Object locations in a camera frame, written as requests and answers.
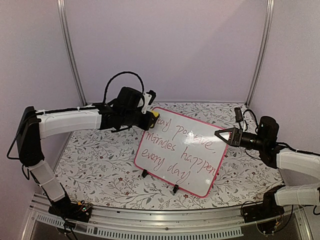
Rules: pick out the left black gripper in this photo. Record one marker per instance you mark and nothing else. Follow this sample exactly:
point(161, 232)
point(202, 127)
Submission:
point(148, 124)

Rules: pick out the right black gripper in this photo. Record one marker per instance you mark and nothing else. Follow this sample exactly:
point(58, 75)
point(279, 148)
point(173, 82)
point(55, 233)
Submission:
point(232, 137)

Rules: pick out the pink-framed whiteboard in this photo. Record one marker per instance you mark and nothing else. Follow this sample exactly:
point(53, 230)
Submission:
point(181, 150)

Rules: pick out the yellow bone-shaped eraser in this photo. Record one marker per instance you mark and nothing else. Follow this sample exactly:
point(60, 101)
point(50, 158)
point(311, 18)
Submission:
point(156, 114)

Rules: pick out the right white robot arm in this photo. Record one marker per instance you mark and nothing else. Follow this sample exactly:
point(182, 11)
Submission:
point(278, 155)

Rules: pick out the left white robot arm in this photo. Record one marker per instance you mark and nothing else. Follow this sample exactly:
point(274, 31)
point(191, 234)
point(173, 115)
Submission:
point(129, 109)

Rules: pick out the black whiteboard stand foot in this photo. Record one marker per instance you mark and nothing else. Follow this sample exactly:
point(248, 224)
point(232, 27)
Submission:
point(144, 173)

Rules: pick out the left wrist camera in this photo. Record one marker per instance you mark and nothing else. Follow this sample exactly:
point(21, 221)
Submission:
point(148, 98)

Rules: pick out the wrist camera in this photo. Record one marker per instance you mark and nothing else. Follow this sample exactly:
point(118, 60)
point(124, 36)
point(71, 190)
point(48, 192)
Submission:
point(148, 98)
point(239, 117)

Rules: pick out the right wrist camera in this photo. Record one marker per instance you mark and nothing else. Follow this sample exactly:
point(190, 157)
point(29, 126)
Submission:
point(239, 117)

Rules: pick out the rear aluminium table rail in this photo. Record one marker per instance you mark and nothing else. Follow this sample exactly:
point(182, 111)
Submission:
point(198, 101)

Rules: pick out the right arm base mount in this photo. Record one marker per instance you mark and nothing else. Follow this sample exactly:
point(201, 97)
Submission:
point(267, 215)

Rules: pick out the front aluminium rail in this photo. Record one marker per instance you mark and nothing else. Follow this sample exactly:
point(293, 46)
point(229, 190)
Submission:
point(108, 223)

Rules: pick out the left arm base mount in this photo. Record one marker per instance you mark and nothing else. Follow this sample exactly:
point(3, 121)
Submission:
point(66, 209)

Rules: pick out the right aluminium frame post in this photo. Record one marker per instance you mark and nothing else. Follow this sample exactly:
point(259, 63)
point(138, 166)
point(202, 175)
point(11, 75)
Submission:
point(270, 4)

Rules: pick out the aluminium frame post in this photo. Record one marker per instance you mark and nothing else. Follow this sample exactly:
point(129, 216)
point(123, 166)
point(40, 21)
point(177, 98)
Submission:
point(270, 4)
point(62, 12)

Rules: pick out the left aluminium frame post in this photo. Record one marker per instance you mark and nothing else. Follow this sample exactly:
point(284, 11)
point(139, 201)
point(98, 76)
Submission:
point(62, 12)

